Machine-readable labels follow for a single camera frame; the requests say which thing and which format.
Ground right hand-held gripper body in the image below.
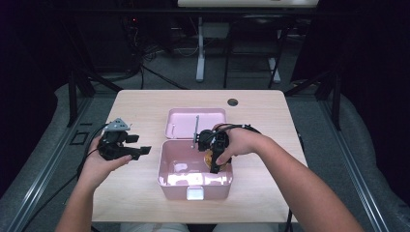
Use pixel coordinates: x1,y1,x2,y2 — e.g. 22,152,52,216
192,114,230,153

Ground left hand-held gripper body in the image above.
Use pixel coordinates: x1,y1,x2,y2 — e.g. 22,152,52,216
97,117,132,161

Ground round orange snack packet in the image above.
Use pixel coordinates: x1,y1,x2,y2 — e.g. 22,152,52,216
204,150,231,170

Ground pink storage box white handle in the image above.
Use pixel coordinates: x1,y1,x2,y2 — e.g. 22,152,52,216
157,107,234,201

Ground person's left hand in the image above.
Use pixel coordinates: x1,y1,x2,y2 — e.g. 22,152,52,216
77,136,133,191

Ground person's right hand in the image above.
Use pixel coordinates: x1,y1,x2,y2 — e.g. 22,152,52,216
214,124,270,166

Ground black metal stand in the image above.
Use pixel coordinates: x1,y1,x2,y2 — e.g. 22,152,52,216
284,69,342,131
62,32,124,129

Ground white desk leg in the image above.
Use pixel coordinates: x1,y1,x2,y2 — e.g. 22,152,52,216
195,16,206,83
268,57,281,84

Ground black chair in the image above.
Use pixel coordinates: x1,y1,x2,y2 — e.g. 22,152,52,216
222,14,291,90

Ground white background desk top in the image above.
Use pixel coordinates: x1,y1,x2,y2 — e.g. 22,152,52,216
177,0,320,8

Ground right hand-held gripper black cable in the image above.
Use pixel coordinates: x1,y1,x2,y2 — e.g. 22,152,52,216
215,123,263,135

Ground hand-held gripper black cable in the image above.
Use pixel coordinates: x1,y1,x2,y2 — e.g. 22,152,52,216
215,123,263,135
20,123,109,232

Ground black floor cables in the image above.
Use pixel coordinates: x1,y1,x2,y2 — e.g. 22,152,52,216
129,18,201,91

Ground grey floor rail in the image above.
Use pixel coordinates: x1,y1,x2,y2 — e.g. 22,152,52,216
6,96,93,232
318,100,391,232

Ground left hand-held gripper black cable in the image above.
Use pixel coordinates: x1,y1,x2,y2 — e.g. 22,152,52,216
20,123,109,232

